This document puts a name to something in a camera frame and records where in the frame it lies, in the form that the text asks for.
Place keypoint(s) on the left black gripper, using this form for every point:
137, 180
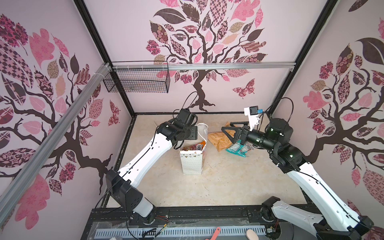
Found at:
193, 128

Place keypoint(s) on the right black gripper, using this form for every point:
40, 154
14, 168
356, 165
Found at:
244, 132

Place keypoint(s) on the teal pink snack packet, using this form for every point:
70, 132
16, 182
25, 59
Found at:
240, 150

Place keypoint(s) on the orange-brown snack bag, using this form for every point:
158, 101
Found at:
220, 141

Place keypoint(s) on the white patterned paper gift bag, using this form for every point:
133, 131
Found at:
193, 161

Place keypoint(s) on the orange candy snack packet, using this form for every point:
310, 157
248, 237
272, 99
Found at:
195, 147

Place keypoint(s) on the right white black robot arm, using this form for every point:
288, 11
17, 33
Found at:
336, 220

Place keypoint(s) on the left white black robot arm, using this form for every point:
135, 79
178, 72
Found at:
122, 184

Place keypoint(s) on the beige oval object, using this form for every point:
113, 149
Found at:
251, 235

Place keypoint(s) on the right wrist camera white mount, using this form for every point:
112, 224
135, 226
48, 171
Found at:
254, 115

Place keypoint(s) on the black wire mesh basket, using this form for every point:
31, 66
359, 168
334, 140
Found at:
138, 77

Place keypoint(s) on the horizontal aluminium rail back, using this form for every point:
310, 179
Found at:
220, 66

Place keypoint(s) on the diagonal aluminium rail left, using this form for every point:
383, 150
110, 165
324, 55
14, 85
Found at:
22, 181

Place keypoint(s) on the pink plastic tool handle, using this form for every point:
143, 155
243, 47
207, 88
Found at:
215, 234

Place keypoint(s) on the grey slotted cable duct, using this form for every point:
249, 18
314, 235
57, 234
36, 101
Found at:
177, 232

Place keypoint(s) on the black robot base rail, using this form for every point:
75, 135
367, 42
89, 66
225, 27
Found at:
216, 216

